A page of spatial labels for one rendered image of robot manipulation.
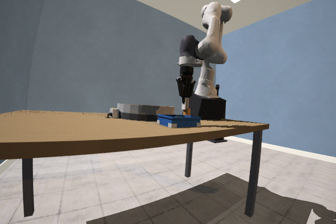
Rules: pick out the blue plastic crate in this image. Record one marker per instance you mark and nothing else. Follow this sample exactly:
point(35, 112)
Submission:
point(170, 120)

